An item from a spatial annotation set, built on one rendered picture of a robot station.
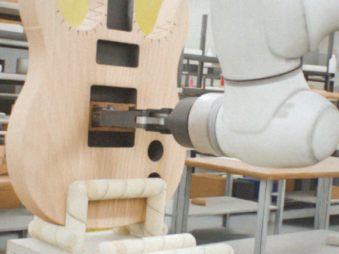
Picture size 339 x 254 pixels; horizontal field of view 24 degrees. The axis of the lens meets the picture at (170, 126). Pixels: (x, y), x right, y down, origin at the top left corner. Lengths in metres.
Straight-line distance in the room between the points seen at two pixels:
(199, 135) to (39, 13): 0.31
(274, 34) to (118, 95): 0.43
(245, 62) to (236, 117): 0.08
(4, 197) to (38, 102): 5.74
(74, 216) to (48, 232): 0.06
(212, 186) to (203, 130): 7.51
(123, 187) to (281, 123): 0.37
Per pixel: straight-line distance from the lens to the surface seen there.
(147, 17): 2.34
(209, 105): 1.07
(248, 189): 9.00
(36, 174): 1.19
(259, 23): 0.96
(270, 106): 0.98
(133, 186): 1.27
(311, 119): 0.97
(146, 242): 1.21
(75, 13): 2.37
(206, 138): 1.07
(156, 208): 1.31
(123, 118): 1.16
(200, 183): 8.70
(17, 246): 1.27
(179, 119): 1.11
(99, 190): 1.22
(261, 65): 0.98
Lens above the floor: 1.37
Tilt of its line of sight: 3 degrees down
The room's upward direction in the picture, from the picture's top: 5 degrees clockwise
